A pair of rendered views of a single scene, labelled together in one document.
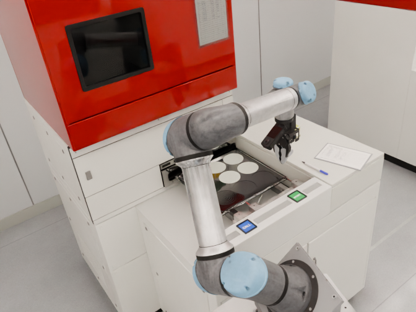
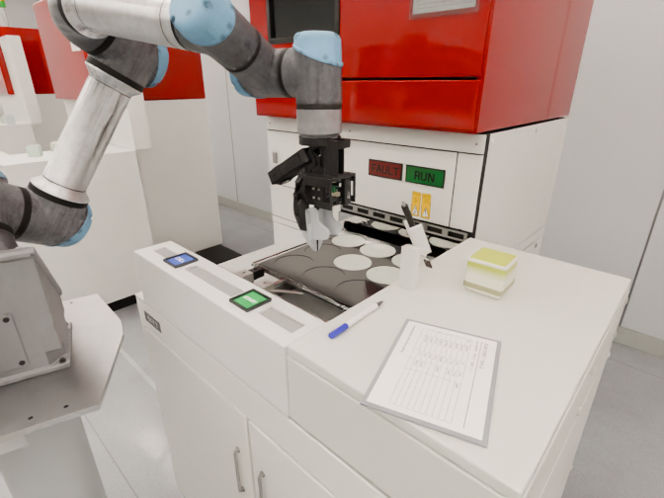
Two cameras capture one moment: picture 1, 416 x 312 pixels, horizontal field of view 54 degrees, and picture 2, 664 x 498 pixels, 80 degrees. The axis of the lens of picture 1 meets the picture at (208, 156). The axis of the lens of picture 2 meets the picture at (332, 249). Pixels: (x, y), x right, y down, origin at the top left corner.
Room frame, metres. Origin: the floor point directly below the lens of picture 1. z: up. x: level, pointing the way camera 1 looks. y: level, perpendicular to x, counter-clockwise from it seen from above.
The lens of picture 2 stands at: (1.24, -0.98, 1.33)
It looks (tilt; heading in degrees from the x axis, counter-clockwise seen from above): 23 degrees down; 75
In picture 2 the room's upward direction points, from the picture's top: straight up
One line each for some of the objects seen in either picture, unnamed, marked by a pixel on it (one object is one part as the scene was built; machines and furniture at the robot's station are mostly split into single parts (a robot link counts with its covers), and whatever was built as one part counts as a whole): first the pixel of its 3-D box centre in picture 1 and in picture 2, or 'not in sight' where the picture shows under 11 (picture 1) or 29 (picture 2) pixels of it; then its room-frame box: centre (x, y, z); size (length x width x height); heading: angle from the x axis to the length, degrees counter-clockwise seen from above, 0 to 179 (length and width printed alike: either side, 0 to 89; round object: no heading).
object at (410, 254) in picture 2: not in sight; (415, 253); (1.57, -0.35, 1.03); 0.06 x 0.04 x 0.13; 32
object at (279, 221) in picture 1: (273, 225); (216, 309); (1.19, -0.22, 0.89); 0.55 x 0.09 x 0.14; 122
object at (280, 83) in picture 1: (283, 93); (316, 71); (1.40, -0.31, 1.35); 0.09 x 0.08 x 0.11; 137
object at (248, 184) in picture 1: (229, 177); (352, 262); (1.54, -0.09, 0.90); 0.34 x 0.34 x 0.01; 32
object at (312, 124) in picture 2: (283, 111); (320, 123); (1.40, -0.31, 1.27); 0.08 x 0.08 x 0.05
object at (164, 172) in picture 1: (200, 161); (393, 240); (1.71, 0.04, 0.89); 0.44 x 0.02 x 0.10; 122
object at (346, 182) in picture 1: (304, 154); (479, 341); (1.66, -0.47, 0.89); 0.62 x 0.35 x 0.14; 32
